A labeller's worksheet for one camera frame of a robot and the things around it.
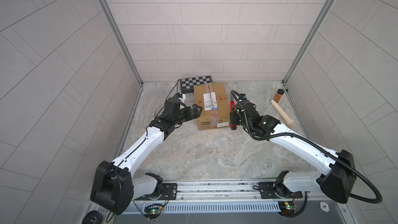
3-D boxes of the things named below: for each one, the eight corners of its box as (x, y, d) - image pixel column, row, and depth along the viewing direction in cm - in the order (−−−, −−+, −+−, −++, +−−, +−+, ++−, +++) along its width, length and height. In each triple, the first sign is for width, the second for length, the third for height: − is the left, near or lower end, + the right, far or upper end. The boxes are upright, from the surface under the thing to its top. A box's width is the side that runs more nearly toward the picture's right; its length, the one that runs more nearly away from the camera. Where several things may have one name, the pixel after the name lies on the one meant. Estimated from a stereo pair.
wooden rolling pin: (292, 130, 94) (294, 128, 91) (268, 103, 107) (270, 100, 104) (296, 128, 94) (298, 126, 92) (272, 102, 107) (274, 99, 105)
